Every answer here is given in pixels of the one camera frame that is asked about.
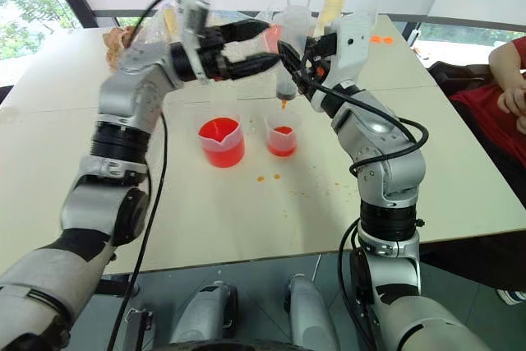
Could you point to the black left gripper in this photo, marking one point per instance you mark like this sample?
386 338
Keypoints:
211 52

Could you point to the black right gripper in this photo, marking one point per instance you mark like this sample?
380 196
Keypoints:
326 63

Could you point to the large clear plastic syringe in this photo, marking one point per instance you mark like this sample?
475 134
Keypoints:
292 26

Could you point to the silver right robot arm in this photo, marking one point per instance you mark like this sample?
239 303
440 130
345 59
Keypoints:
382 129

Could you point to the bystander bare forearm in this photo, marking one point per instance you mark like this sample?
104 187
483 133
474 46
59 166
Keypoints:
507 59

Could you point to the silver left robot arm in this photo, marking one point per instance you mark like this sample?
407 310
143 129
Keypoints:
123 92

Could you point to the clear container of orange liquid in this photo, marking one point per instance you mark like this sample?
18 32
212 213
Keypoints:
274 38

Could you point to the small cup of red liquid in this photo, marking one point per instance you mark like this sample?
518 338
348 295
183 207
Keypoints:
282 145

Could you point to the large cup of red liquid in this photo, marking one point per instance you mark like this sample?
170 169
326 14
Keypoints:
224 149

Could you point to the bystander bare hand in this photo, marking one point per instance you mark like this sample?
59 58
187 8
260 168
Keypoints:
511 101

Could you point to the clear container of white grains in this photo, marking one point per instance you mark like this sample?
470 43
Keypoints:
246 49

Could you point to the yellow capped plastic bottle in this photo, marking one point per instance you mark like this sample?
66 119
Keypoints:
331 10

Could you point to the orange bottle cap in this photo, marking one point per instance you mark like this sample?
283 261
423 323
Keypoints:
376 40
387 40

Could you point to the clear plastic bag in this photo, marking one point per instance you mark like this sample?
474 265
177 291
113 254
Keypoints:
158 30

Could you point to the black chair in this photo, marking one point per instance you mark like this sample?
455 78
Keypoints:
456 75

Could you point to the bystander red shirt torso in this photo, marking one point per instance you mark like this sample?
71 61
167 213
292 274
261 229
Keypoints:
493 121

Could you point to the silver robot leg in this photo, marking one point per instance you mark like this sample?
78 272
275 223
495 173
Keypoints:
209 312
308 312

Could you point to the white striped shoe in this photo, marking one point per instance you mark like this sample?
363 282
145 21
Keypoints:
511 296

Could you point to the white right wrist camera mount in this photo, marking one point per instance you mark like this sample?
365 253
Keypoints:
351 51

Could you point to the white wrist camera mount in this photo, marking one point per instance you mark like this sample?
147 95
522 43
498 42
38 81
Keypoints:
191 18
351 51

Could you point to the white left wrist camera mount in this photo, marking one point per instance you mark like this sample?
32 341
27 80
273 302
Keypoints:
191 18

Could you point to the silver metal bracket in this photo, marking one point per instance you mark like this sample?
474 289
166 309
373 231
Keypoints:
137 328

